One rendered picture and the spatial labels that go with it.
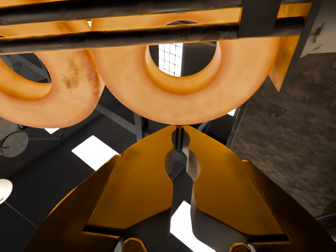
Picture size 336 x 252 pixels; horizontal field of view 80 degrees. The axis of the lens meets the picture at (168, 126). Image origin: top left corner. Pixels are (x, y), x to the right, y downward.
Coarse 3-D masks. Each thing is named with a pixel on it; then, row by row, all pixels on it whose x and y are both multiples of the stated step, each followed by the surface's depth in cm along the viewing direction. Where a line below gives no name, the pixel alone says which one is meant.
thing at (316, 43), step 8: (328, 0) 13; (320, 8) 13; (328, 8) 13; (320, 16) 13; (328, 16) 13; (320, 24) 14; (328, 24) 14; (312, 32) 14; (320, 32) 14; (328, 32) 14; (312, 40) 14; (320, 40) 15; (328, 40) 15; (304, 48) 15; (312, 48) 15; (320, 48) 15; (328, 48) 15
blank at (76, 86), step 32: (0, 0) 14; (32, 0) 14; (0, 32) 16; (32, 32) 16; (64, 32) 16; (0, 64) 21; (64, 64) 18; (0, 96) 21; (32, 96) 21; (64, 96) 20; (96, 96) 20
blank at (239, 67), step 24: (96, 24) 15; (120, 24) 15; (144, 24) 15; (96, 48) 17; (120, 48) 17; (144, 48) 17; (216, 48) 19; (240, 48) 16; (264, 48) 16; (120, 72) 18; (144, 72) 18; (216, 72) 18; (240, 72) 18; (264, 72) 18; (120, 96) 20; (144, 96) 20; (168, 96) 20; (192, 96) 20; (216, 96) 20; (240, 96) 20; (168, 120) 22; (192, 120) 22
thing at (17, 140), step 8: (0, 56) 194; (8, 64) 203; (0, 120) 212; (8, 120) 220; (0, 128) 214; (8, 128) 222; (16, 128) 231; (0, 136) 217; (8, 136) 230; (16, 136) 239; (24, 136) 249; (0, 144) 226; (8, 144) 233; (16, 144) 242; (24, 144) 252; (0, 152) 229; (8, 152) 236; (16, 152) 245
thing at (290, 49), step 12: (312, 0) 12; (288, 12) 15; (300, 12) 13; (312, 12) 12; (312, 24) 13; (288, 36) 15; (300, 36) 13; (288, 48) 15; (300, 48) 14; (276, 60) 17; (288, 60) 15; (276, 72) 17; (288, 72) 15; (276, 84) 17; (288, 84) 16
